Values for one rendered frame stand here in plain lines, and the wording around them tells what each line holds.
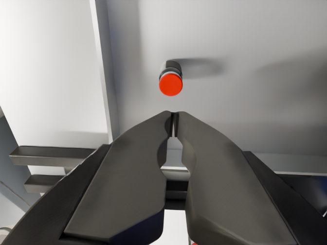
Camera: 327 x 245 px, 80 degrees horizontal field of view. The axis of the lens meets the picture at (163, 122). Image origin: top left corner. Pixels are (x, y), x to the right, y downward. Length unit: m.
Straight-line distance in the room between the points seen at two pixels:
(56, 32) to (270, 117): 0.25
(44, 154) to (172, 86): 0.20
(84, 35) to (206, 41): 0.12
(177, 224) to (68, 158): 0.23
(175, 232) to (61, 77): 0.33
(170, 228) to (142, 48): 0.32
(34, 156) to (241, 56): 0.28
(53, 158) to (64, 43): 0.15
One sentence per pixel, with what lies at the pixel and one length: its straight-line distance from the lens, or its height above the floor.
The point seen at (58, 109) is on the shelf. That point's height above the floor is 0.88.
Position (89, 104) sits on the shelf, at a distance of 0.25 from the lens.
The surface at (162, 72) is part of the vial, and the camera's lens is 0.18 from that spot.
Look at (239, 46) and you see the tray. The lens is 0.22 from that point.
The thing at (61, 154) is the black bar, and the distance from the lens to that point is 0.29.
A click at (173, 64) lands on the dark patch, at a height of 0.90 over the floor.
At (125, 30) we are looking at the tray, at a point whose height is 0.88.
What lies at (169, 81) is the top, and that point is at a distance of 0.17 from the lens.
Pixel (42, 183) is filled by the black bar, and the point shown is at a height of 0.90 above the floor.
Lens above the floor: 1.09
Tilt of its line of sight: 58 degrees down
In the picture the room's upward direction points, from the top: 177 degrees counter-clockwise
